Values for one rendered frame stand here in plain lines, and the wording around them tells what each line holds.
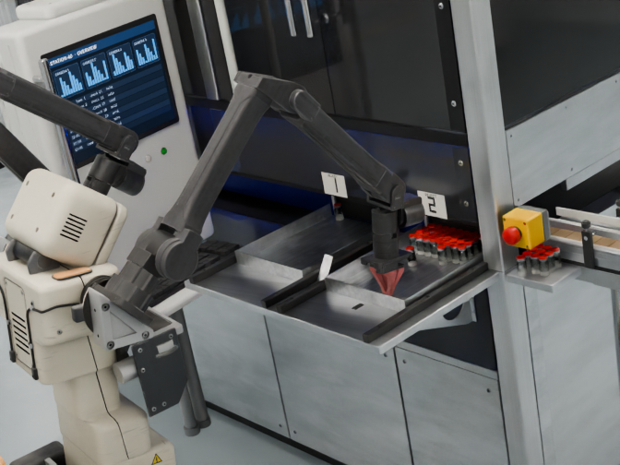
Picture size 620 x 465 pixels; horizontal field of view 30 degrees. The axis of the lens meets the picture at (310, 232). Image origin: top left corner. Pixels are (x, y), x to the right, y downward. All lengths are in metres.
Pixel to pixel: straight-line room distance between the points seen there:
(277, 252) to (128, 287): 0.94
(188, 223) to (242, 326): 1.50
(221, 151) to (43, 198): 0.35
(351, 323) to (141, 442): 0.53
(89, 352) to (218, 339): 1.49
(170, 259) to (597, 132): 1.22
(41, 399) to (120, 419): 2.19
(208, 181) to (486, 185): 0.73
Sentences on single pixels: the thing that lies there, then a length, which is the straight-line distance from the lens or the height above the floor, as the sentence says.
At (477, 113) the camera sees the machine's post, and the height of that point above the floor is 1.26.
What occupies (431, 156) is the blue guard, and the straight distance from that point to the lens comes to 2.70.
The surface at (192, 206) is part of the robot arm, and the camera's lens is 2.15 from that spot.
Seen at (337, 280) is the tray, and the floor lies 0.92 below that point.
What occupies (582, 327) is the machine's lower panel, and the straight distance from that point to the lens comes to 3.00.
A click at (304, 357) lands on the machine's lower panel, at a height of 0.43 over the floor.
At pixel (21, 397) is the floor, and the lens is 4.61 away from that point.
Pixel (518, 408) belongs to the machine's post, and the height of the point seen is 0.52.
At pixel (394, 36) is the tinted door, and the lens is 2.68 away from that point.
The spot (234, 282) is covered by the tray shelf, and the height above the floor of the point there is 0.88.
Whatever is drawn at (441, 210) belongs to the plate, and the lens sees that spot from 2.74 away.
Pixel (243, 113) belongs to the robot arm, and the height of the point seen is 1.45.
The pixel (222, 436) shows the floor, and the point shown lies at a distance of 3.98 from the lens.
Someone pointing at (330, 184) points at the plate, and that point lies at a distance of 3.00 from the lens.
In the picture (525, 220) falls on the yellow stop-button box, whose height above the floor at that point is 1.03.
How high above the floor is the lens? 2.03
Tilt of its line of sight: 22 degrees down
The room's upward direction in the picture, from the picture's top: 11 degrees counter-clockwise
